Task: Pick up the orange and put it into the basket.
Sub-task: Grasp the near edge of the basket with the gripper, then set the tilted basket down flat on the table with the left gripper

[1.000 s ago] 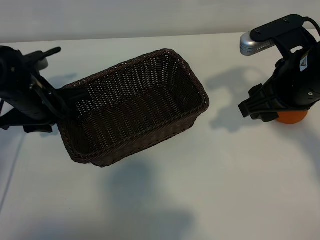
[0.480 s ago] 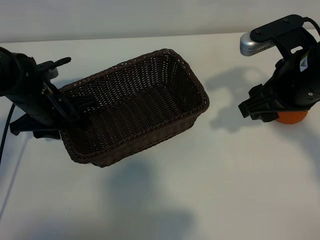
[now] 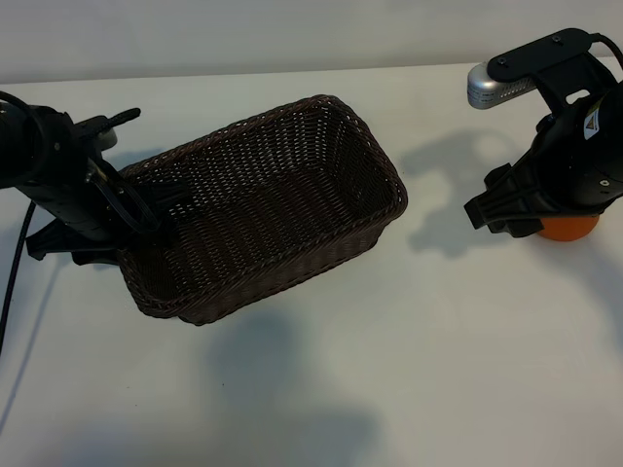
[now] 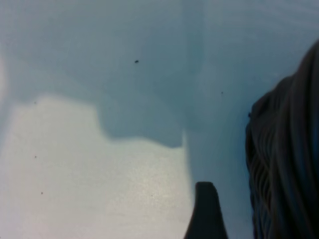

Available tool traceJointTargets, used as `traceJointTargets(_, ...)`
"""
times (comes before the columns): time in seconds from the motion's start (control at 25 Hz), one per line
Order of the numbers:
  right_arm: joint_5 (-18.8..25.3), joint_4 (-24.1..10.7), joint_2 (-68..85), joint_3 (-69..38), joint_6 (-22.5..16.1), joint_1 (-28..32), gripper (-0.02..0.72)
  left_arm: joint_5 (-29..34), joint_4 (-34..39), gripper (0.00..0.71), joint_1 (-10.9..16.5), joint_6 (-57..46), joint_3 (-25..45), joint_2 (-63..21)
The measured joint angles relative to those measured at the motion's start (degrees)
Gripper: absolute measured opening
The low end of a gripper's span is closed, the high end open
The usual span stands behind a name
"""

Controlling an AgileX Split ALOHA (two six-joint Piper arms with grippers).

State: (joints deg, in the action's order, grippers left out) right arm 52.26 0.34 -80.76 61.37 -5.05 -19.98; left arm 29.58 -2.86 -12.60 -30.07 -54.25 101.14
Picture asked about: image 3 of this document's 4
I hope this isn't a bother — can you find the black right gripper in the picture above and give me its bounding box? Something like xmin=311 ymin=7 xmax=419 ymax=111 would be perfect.
xmin=464 ymin=91 xmax=623 ymax=239

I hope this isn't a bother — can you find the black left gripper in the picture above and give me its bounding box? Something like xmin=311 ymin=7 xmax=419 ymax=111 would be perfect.
xmin=26 ymin=112 xmax=191 ymax=268

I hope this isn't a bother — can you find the orange fruit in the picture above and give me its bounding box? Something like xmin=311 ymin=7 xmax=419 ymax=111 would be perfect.
xmin=536 ymin=213 xmax=602 ymax=243

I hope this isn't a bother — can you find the dark brown wicker basket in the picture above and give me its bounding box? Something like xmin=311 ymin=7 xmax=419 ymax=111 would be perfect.
xmin=116 ymin=94 xmax=409 ymax=328

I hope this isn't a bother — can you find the black flat wire bundle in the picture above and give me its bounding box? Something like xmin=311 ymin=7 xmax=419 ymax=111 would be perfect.
xmin=90 ymin=164 xmax=165 ymax=235

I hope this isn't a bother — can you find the black left camera mount bracket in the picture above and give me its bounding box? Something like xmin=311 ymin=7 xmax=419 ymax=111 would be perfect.
xmin=65 ymin=115 xmax=116 ymax=147

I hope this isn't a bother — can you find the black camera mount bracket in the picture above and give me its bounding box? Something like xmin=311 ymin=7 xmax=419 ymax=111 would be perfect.
xmin=486 ymin=27 xmax=623 ymax=116
xmin=65 ymin=115 xmax=116 ymax=147

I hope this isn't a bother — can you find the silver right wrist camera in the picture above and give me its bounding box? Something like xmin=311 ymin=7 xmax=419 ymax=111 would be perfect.
xmin=466 ymin=60 xmax=536 ymax=109

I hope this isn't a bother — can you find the smooth black left arm cable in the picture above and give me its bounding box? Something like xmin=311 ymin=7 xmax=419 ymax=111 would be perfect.
xmin=0 ymin=90 xmax=30 ymax=118

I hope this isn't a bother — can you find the black right camera mount bracket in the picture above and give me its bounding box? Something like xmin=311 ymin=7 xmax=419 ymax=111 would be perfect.
xmin=486 ymin=27 xmax=623 ymax=116

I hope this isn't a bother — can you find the thin black right camera cable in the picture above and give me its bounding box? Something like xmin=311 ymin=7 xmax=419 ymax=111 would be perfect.
xmin=591 ymin=32 xmax=623 ymax=64

